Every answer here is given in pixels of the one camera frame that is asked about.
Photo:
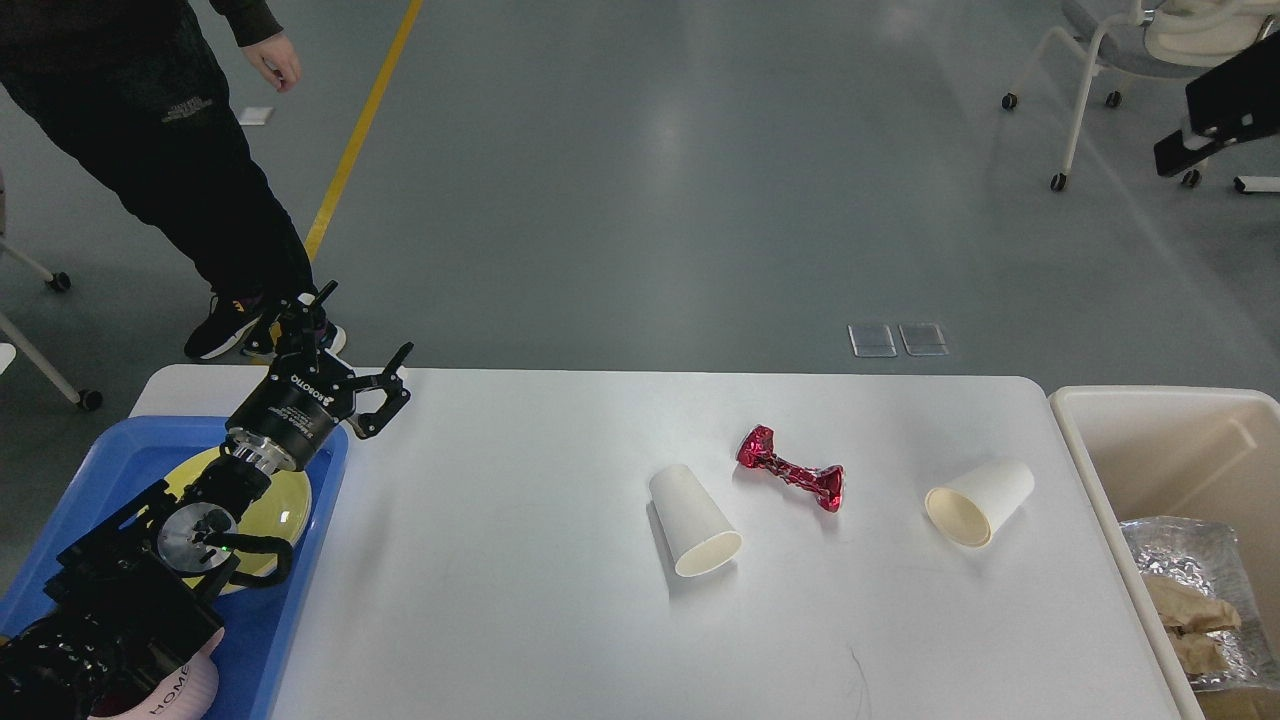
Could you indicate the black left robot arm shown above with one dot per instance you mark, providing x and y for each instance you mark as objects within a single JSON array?
[{"x": 133, "y": 598}]

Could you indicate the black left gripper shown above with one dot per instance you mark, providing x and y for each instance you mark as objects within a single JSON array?
[{"x": 300, "y": 402}]

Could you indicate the yellow plastic plate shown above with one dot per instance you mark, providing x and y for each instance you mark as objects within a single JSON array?
[{"x": 281, "y": 513}]

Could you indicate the white rolling chair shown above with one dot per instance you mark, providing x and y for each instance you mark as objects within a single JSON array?
[{"x": 1164, "y": 40}]

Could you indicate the white paper cup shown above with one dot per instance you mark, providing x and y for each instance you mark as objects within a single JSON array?
[
  {"x": 699, "y": 536},
  {"x": 972, "y": 508}
]

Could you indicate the person's bare hand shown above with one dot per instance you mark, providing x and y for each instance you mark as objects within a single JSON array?
[{"x": 276, "y": 60}]

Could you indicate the brown paper ball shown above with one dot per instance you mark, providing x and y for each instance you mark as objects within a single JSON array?
[{"x": 1188, "y": 618}]

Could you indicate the person in brown sweater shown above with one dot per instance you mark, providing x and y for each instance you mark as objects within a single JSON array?
[{"x": 133, "y": 92}]

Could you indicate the red foil wrapper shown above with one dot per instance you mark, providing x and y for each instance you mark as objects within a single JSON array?
[{"x": 826, "y": 484}]

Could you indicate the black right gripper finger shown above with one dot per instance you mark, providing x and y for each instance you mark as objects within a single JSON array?
[{"x": 1237, "y": 102}]

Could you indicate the pink ribbed mug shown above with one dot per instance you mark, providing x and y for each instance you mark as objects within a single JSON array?
[{"x": 170, "y": 690}]

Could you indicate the beige plastic bin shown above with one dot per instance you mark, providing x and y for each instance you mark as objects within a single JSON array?
[{"x": 1207, "y": 454}]

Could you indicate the blue plastic tray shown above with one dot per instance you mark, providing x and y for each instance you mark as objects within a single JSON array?
[{"x": 129, "y": 457}]

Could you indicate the large foil bag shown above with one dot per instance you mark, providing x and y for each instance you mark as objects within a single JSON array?
[{"x": 1205, "y": 556}]

